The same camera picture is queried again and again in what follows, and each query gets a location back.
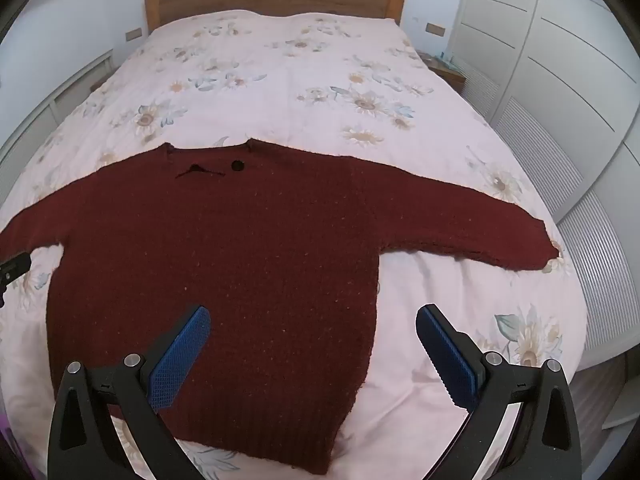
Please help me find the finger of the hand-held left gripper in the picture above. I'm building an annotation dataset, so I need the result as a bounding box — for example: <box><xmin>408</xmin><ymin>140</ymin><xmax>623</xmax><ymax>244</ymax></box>
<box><xmin>0</xmin><ymin>252</ymin><xmax>32</xmax><ymax>307</ymax></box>

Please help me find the wooden nightstand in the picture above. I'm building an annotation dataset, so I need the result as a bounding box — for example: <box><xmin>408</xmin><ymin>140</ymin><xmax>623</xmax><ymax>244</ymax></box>
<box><xmin>417</xmin><ymin>50</ymin><xmax>471</xmax><ymax>93</ymax></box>

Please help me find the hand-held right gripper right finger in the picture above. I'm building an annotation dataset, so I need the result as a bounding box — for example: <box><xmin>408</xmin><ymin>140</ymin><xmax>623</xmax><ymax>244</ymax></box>
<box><xmin>416</xmin><ymin>303</ymin><xmax>582</xmax><ymax>480</ymax></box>

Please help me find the floral pink bedspread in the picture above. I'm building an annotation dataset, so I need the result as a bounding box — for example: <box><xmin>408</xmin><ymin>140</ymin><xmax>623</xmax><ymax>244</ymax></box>
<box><xmin>0</xmin><ymin>10</ymin><xmax>588</xmax><ymax>480</ymax></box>

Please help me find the dark red knit sweater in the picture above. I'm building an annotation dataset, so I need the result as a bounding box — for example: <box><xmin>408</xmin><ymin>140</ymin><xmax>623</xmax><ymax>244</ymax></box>
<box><xmin>0</xmin><ymin>138</ymin><xmax>562</xmax><ymax>476</ymax></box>

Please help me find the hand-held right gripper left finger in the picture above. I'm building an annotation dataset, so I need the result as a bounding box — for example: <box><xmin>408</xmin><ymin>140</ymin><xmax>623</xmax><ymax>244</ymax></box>
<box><xmin>47</xmin><ymin>305</ymin><xmax>212</xmax><ymax>480</ymax></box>

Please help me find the white wardrobe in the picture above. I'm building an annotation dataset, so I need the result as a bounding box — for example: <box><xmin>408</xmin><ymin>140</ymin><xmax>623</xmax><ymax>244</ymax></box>
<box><xmin>450</xmin><ymin>0</ymin><xmax>640</xmax><ymax>361</ymax></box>

